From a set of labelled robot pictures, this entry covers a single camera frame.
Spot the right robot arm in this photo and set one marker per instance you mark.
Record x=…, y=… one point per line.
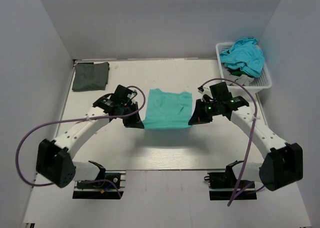
x=282, y=162

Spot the grey cloth in basket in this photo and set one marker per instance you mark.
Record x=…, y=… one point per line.
x=241, y=78

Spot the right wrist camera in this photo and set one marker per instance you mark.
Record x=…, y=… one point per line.
x=217, y=92

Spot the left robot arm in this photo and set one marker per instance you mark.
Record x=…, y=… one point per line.
x=55, y=158

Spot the folded dark green t shirt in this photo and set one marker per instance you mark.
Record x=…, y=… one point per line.
x=90, y=77

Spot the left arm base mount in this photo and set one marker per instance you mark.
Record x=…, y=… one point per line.
x=104, y=190

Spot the teal t shirt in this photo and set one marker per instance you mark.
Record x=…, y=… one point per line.
x=166, y=110

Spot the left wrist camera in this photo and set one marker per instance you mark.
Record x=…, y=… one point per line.
x=122, y=94

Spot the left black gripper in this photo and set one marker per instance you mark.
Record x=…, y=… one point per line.
x=135, y=122

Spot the light blue t shirt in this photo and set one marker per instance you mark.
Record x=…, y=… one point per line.
x=244, y=55

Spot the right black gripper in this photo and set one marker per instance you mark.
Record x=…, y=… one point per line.
x=199, y=116

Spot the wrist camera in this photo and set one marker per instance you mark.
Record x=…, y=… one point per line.
x=217, y=92
x=122, y=94

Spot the green cloth in basket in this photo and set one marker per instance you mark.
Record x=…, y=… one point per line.
x=237, y=72

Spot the white plastic basket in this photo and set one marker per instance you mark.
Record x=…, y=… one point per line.
x=258, y=84

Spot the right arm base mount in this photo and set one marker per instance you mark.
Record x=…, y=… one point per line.
x=221, y=189

